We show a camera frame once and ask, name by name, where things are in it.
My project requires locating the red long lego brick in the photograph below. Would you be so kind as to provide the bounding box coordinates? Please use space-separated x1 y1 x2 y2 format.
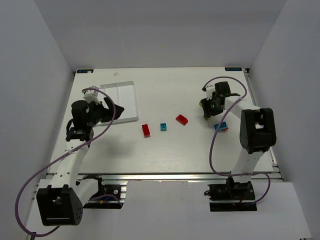
141 124 151 138

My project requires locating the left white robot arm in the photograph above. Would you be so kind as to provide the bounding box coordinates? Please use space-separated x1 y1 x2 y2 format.
36 97 125 226

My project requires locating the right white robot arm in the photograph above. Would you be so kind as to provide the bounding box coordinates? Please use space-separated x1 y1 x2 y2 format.
199 81 277 186

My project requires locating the white divided sorting tray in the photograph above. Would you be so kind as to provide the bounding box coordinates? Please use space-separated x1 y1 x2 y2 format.
96 81 139 124

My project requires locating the large teal lego brick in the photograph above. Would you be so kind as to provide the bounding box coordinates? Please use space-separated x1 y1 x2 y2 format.
214 121 229 131

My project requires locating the red sloped lego brick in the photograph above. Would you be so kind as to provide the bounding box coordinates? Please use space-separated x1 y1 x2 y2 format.
175 114 188 126

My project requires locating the left blue corner label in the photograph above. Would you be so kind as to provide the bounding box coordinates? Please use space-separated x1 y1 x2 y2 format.
76 69 94 74

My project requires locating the blue corner label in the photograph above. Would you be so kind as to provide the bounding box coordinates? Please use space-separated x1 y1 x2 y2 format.
76 69 94 74
224 67 243 72

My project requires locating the right blue corner label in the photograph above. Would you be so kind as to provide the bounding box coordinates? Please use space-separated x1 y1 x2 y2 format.
224 67 243 72

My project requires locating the small blue lego brick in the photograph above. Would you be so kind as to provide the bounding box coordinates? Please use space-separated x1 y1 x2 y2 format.
160 123 167 132

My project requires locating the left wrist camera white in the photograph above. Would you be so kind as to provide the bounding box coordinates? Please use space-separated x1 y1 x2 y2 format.
82 86 101 105

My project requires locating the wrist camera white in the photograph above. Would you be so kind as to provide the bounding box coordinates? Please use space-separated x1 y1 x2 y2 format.
82 86 101 105
205 84 216 101

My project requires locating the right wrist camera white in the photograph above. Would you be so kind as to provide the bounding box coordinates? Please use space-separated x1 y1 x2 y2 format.
205 84 216 101

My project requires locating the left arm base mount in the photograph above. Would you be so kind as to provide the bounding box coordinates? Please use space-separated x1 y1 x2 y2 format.
75 174 125 210

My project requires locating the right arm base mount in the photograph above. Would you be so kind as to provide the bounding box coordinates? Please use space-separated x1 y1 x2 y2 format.
203 177 257 212

